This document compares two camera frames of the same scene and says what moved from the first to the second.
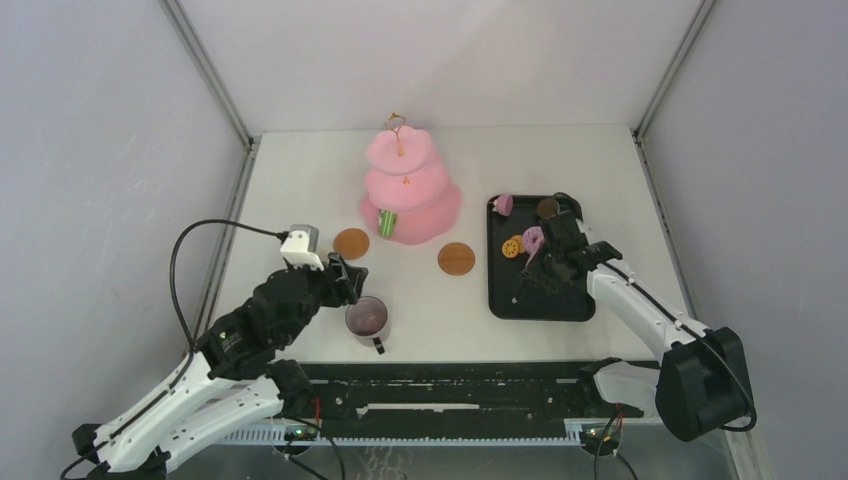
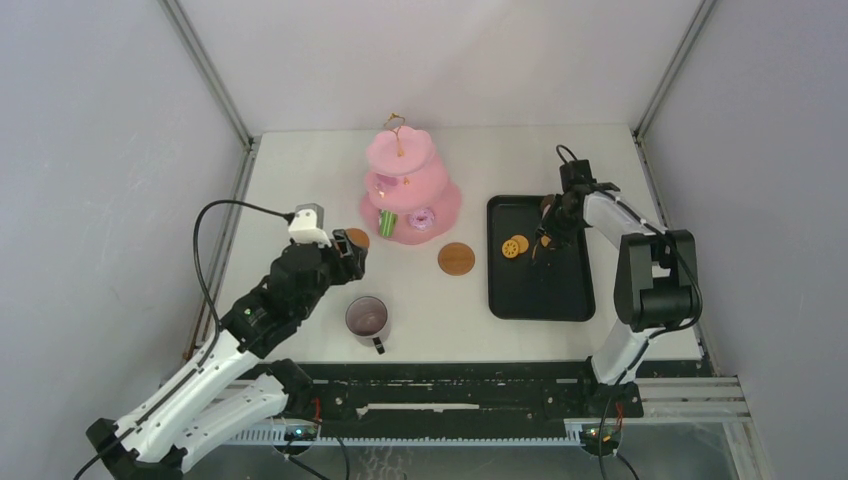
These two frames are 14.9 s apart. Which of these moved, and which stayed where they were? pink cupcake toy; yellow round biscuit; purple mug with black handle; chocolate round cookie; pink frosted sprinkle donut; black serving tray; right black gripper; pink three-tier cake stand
Moved: pink frosted sprinkle donut; pink cupcake toy; right black gripper
Stayed: chocolate round cookie; purple mug with black handle; pink three-tier cake stand; yellow round biscuit; black serving tray
